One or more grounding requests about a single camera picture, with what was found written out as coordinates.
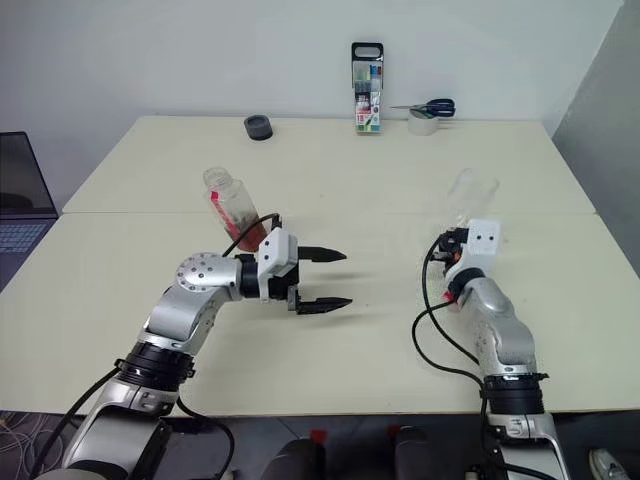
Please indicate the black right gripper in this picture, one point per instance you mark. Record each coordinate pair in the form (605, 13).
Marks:
(447, 248)

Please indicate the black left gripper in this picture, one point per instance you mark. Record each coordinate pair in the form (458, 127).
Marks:
(280, 289)

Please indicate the clear plastic bottle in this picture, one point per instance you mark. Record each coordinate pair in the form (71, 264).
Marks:
(235, 205)
(472, 192)

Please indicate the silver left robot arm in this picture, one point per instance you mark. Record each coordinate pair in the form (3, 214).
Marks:
(175, 310)

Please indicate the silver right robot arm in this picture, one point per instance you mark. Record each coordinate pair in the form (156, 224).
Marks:
(500, 320)

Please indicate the white tape roll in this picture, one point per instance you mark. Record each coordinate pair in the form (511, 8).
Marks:
(421, 126)

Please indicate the red block under table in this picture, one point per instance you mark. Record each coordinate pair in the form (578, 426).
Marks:
(319, 435)

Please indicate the marker pen pack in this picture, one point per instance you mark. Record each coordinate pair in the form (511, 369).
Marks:
(367, 112)

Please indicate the dark rounded shape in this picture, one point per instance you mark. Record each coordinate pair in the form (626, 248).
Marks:
(295, 462)

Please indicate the white sneaker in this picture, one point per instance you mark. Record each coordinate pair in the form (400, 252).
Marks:
(606, 465)

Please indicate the dark grey laptop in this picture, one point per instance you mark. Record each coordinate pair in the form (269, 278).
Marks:
(20, 175)

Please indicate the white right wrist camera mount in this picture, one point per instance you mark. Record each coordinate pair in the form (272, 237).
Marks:
(482, 240)

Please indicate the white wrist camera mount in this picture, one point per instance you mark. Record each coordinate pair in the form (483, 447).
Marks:
(482, 240)
(275, 255)

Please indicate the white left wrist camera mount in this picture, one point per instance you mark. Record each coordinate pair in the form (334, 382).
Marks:
(275, 255)

